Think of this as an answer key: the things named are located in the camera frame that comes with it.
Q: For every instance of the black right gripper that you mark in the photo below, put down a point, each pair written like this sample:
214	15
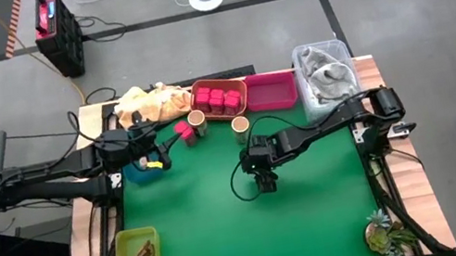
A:
261	155

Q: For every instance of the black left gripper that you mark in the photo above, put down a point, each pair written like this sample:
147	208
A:
147	144

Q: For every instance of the small glass spice jar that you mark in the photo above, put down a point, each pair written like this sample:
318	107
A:
140	163

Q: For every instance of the wooden-lid spice jar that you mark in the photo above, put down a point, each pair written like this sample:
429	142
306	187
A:
240	124
196	118

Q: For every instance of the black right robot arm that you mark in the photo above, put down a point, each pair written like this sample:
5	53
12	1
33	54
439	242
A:
330	121

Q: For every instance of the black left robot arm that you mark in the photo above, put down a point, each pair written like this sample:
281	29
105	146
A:
43	172

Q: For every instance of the teal plastic bin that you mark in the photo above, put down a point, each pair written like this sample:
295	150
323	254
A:
142	177

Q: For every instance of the yellow crumpled cloth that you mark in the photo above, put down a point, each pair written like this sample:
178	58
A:
157	102

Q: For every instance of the pink plastic bin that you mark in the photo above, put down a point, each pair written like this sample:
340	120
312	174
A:
271	92

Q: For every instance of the orange plastic bin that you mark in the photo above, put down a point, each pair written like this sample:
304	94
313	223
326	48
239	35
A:
238	81

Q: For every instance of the clear plastic storage container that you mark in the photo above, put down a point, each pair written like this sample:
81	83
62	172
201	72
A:
332	105

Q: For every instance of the black flat bar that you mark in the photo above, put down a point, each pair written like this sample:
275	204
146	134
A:
223	74

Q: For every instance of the green table mat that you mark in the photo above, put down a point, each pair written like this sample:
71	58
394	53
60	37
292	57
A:
229	241

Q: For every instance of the grey crumpled cloth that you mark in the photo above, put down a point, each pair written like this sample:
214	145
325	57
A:
329	77

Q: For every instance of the potted succulent plant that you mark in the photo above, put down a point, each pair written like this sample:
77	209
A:
386	236

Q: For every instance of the black and red toolbox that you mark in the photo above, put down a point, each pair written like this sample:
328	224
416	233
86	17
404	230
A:
58	35

